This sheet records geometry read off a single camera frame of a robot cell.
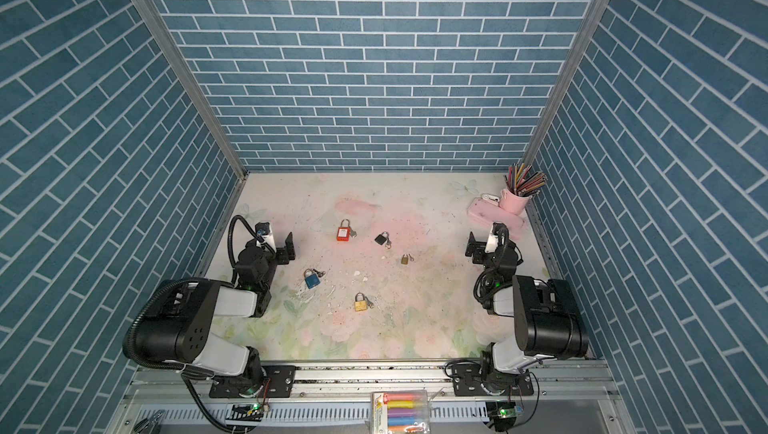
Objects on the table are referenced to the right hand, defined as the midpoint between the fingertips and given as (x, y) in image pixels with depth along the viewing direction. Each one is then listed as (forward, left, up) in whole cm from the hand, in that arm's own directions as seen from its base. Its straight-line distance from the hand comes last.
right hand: (487, 231), depth 91 cm
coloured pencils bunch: (+22, -14, +1) cm, 26 cm away
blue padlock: (-16, +54, -9) cm, 57 cm away
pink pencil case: (+15, -5, -9) cm, 18 cm away
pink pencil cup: (+16, -11, -4) cm, 20 cm away
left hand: (-6, +64, +1) cm, 65 cm away
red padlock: (+1, +47, -8) cm, 48 cm away
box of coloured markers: (-47, +23, -8) cm, 53 cm away
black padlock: (+1, +34, -9) cm, 35 cm away
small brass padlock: (-6, +25, -10) cm, 28 cm away
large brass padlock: (-22, +37, -10) cm, 44 cm away
